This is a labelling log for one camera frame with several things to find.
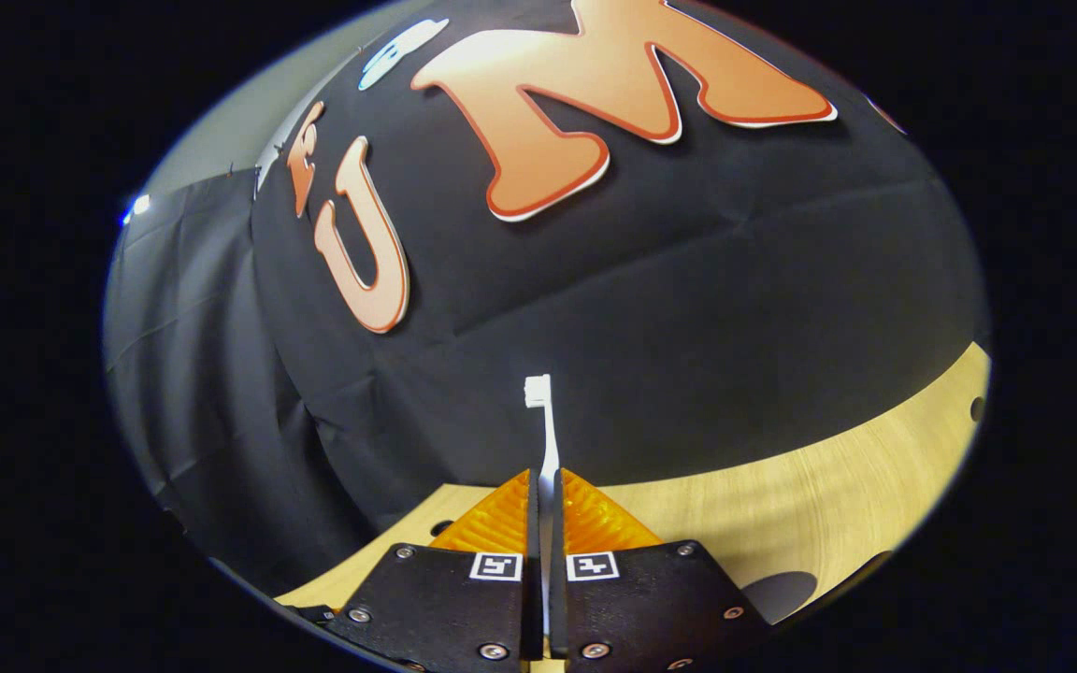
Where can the dark grey side cloth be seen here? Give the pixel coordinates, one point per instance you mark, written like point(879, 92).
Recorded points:
point(193, 374)

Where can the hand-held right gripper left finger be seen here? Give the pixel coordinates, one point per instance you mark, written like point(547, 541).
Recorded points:
point(445, 608)

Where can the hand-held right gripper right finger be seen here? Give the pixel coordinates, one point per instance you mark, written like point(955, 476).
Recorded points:
point(651, 608)

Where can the white toothbrush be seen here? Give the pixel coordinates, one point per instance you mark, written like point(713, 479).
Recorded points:
point(549, 439)

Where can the dark round coaster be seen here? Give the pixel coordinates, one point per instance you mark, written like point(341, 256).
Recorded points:
point(782, 594)

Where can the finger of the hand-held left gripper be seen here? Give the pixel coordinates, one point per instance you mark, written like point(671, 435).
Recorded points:
point(319, 613)

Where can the black backdrop cloth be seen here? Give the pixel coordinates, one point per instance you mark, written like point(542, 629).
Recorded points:
point(688, 308)

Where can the ceiling light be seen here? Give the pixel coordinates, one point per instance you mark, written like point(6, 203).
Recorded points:
point(139, 204)

